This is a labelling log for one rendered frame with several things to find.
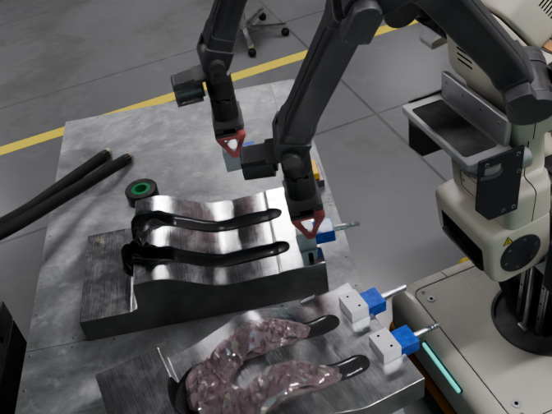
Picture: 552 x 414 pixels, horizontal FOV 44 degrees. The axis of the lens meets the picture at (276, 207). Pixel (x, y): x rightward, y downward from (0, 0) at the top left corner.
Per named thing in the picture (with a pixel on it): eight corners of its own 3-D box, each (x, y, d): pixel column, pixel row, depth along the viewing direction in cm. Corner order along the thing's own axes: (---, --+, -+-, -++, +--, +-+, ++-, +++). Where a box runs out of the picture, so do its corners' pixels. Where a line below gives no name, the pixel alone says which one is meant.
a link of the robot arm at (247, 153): (300, 156, 117) (296, 112, 120) (234, 165, 118) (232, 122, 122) (308, 186, 128) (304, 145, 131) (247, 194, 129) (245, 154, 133)
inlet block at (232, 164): (279, 148, 163) (276, 130, 160) (282, 160, 159) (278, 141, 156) (225, 159, 163) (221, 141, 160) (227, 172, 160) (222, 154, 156)
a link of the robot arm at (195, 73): (224, 62, 138) (216, 36, 143) (168, 75, 137) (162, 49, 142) (233, 105, 147) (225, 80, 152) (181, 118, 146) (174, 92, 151)
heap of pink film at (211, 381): (302, 316, 129) (298, 288, 124) (350, 385, 117) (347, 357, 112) (174, 375, 123) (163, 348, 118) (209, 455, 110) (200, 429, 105)
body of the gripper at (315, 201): (291, 219, 129) (284, 189, 125) (282, 187, 137) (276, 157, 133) (324, 211, 129) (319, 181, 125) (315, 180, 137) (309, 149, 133)
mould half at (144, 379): (349, 301, 139) (346, 262, 132) (425, 397, 120) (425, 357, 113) (112, 410, 126) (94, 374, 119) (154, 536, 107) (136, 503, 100)
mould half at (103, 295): (306, 213, 161) (301, 167, 152) (329, 293, 141) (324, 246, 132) (95, 254, 160) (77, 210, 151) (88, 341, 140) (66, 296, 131)
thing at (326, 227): (358, 225, 143) (355, 204, 140) (364, 241, 139) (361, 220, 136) (296, 239, 143) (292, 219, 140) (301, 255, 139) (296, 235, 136)
